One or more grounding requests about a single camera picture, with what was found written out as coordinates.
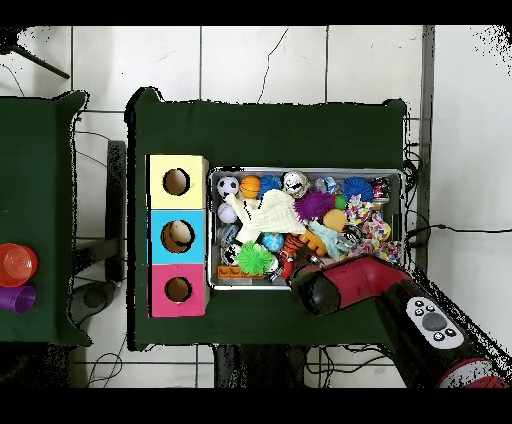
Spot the purple plastic cup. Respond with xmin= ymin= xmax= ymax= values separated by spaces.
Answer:
xmin=0 ymin=285 xmax=38 ymax=313

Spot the orange striped tiger toy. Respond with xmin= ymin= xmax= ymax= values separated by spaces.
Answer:
xmin=282 ymin=232 xmax=310 ymax=257

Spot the clear mesh bin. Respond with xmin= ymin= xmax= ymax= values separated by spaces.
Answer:
xmin=208 ymin=166 xmax=405 ymax=291

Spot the small orange basketball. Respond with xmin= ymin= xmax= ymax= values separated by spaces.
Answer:
xmin=239 ymin=174 xmax=263 ymax=200

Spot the orange toy block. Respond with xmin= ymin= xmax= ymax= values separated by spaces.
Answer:
xmin=215 ymin=264 xmax=248 ymax=281

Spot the purple spiky ball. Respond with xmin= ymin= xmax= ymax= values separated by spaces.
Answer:
xmin=293 ymin=189 xmax=337 ymax=222

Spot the small soccer ball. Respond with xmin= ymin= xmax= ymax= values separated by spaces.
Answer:
xmin=216 ymin=175 xmax=241 ymax=198

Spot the red round container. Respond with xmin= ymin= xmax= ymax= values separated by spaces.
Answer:
xmin=0 ymin=243 xmax=39 ymax=289

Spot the green cloth side table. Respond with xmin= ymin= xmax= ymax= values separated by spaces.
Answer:
xmin=0 ymin=87 xmax=91 ymax=348

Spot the black tripod leg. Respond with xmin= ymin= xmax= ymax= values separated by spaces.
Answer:
xmin=0 ymin=27 xmax=72 ymax=81

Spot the colourful patterned cloth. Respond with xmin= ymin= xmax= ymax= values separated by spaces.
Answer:
xmin=342 ymin=198 xmax=404 ymax=265

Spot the orange foam ball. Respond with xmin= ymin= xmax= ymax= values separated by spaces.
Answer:
xmin=322 ymin=208 xmax=349 ymax=233

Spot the green fuzzy toy with eyes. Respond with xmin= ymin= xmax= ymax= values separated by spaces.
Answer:
xmin=236 ymin=240 xmax=275 ymax=277

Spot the cream knitted cloth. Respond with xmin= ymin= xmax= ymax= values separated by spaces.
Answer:
xmin=225 ymin=188 xmax=309 ymax=245

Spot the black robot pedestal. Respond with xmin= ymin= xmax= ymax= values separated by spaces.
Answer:
xmin=212 ymin=343 xmax=321 ymax=389

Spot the black floor cable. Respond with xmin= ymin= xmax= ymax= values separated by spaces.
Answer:
xmin=406 ymin=223 xmax=512 ymax=240

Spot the blue spiky ball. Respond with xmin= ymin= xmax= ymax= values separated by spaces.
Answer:
xmin=342 ymin=175 xmax=375 ymax=203

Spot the wooden box with three holes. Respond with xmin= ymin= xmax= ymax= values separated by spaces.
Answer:
xmin=146 ymin=153 xmax=211 ymax=319

